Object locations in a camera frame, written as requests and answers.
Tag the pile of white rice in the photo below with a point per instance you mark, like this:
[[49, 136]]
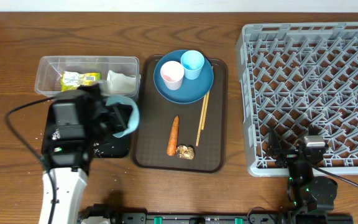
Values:
[[96, 151]]

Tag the white napkin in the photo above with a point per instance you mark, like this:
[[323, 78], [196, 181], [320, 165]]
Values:
[[117, 83]]

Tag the brown serving tray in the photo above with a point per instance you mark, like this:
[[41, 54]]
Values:
[[149, 149]]

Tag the right wooden chopstick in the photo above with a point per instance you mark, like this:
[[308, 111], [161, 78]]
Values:
[[205, 108]]

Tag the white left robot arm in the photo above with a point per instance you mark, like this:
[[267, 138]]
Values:
[[63, 191]]

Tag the left wooden chopstick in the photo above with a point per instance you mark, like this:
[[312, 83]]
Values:
[[201, 120]]

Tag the black plastic tray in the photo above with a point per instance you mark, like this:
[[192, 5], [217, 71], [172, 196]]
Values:
[[113, 149]]

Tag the orange carrot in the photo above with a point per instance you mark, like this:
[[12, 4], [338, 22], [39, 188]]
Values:
[[173, 138]]

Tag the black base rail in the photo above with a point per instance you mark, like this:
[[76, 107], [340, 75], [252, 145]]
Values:
[[99, 213]]

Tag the light blue bowl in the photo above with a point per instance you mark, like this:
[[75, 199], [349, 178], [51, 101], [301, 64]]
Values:
[[134, 118]]

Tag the brown mushroom piece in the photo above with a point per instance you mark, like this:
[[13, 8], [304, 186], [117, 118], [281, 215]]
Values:
[[185, 152]]

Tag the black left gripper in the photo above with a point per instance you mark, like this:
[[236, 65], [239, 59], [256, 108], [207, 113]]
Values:
[[117, 116]]

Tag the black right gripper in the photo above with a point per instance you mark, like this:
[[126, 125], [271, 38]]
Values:
[[289, 154]]

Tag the wooden chopstick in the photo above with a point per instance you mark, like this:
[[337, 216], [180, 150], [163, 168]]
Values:
[[205, 108], [201, 120]]

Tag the light blue cup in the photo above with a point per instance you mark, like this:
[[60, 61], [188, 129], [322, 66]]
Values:
[[192, 61]]

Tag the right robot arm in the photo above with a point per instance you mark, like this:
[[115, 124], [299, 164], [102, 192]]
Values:
[[313, 196]]

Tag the pink cup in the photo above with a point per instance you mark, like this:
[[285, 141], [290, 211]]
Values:
[[172, 73]]

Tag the grey dishwasher rack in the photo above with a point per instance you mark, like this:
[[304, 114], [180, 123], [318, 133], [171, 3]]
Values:
[[294, 76]]

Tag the dark blue plate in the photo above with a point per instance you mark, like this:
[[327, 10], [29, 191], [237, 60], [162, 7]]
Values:
[[190, 90]]

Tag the yellow green snack wrapper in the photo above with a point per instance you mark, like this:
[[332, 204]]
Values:
[[72, 80]]

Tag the clear plastic bin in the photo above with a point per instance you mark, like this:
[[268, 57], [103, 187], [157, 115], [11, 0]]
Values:
[[51, 69]]

